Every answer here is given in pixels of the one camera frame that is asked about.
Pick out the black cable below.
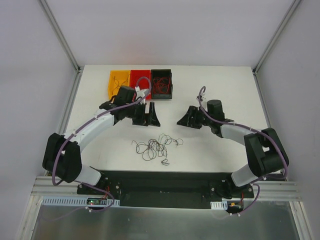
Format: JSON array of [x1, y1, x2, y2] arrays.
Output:
[[111, 76, 131, 96]]

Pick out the cable bundle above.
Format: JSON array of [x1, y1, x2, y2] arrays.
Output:
[[131, 133, 185, 166]]

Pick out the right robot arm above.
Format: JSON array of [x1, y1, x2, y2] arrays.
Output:
[[177, 99, 289, 199]]

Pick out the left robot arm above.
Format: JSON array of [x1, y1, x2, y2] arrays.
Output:
[[42, 86, 161, 195]]

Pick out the yellow plastic bin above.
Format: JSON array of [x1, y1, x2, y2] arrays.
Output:
[[107, 70, 131, 99]]

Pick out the red plastic bin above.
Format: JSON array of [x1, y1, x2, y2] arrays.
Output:
[[129, 69, 151, 89]]

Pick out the black plastic bin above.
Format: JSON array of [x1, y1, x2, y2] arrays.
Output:
[[151, 69, 173, 100]]

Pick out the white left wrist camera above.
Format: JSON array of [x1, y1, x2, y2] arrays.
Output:
[[134, 86, 149, 101]]

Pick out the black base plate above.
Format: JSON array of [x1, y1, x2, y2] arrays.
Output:
[[76, 170, 254, 209]]

